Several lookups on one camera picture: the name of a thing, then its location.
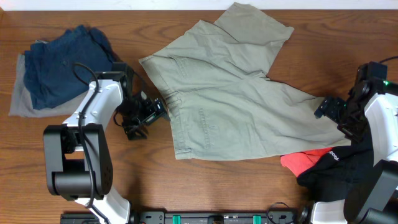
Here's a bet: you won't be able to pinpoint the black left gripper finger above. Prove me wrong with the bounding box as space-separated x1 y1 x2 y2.
154 98 170 121
123 124 147 140

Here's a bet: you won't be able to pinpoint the khaki green shorts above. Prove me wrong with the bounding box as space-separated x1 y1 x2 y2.
140 3 349 161

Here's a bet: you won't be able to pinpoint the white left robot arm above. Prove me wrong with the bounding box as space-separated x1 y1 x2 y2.
43 62 169 223

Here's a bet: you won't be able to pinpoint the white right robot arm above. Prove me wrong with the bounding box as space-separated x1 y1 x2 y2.
308 78 397 223

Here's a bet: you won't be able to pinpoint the black garment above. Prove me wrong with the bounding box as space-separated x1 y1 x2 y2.
297 135 374 202

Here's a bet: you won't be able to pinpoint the red garment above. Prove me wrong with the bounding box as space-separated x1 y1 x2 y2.
280 147 332 177

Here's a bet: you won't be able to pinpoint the folded navy blue shorts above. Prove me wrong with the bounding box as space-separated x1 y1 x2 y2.
24 25 116 110

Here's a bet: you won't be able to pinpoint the folded grey garment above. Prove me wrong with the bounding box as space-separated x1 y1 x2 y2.
9 41 92 118

